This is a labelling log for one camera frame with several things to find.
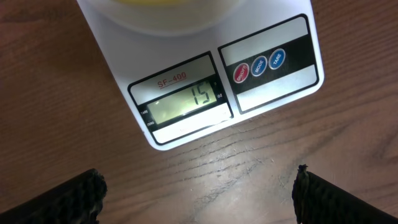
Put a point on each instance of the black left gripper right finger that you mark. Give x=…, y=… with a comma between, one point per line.
x=316, y=201

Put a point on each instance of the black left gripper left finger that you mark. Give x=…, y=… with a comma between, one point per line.
x=78, y=200

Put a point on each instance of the yellow plastic bowl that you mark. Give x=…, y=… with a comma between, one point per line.
x=152, y=2

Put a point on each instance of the white digital kitchen scale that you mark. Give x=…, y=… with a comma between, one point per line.
x=192, y=69

